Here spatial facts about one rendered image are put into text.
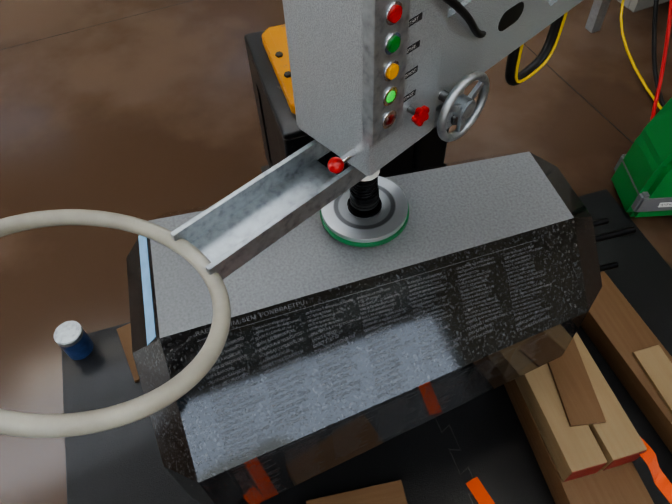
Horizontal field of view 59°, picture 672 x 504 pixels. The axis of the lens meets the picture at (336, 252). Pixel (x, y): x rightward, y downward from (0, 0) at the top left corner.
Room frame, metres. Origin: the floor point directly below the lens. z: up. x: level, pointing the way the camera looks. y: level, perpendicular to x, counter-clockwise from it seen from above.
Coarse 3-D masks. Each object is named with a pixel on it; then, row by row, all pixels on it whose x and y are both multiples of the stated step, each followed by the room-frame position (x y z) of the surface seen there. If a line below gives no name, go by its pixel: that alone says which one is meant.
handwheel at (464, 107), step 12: (480, 72) 0.93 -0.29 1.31; (456, 84) 0.90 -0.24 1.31; (468, 84) 0.90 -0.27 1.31; (480, 84) 0.94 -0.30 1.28; (444, 96) 0.94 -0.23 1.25; (456, 96) 0.88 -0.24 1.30; (468, 96) 0.92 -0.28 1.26; (480, 96) 0.95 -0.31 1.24; (444, 108) 0.87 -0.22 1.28; (456, 108) 0.89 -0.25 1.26; (468, 108) 0.90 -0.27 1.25; (480, 108) 0.94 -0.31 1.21; (444, 120) 0.86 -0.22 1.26; (468, 120) 0.93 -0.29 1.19; (444, 132) 0.86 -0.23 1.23; (456, 132) 0.90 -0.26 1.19
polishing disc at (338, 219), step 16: (384, 192) 0.99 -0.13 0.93; (400, 192) 0.99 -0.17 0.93; (336, 208) 0.95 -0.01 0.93; (384, 208) 0.94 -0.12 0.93; (400, 208) 0.93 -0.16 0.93; (336, 224) 0.90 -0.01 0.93; (352, 224) 0.89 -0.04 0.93; (368, 224) 0.89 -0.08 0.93; (384, 224) 0.89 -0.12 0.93; (400, 224) 0.88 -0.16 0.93; (352, 240) 0.85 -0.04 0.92; (368, 240) 0.85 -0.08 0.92
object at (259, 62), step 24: (264, 48) 1.90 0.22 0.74; (264, 72) 1.76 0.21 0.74; (264, 96) 1.71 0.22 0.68; (264, 120) 1.88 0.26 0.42; (288, 120) 1.50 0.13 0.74; (264, 144) 1.96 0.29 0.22; (288, 144) 1.43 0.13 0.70; (432, 144) 1.57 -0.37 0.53; (264, 168) 2.01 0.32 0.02; (384, 168) 1.53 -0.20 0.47; (408, 168) 1.55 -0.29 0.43
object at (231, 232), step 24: (456, 120) 1.01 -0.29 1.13; (312, 144) 0.92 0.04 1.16; (288, 168) 0.87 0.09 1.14; (312, 168) 0.89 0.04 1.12; (240, 192) 0.79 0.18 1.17; (264, 192) 0.83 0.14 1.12; (288, 192) 0.83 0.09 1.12; (312, 192) 0.78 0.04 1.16; (336, 192) 0.81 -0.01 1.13; (216, 216) 0.75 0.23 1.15; (240, 216) 0.77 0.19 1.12; (264, 216) 0.77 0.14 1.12; (288, 216) 0.73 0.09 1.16; (192, 240) 0.71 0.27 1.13; (216, 240) 0.71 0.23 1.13; (240, 240) 0.71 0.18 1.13; (264, 240) 0.69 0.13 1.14; (216, 264) 0.62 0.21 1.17; (240, 264) 0.65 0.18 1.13
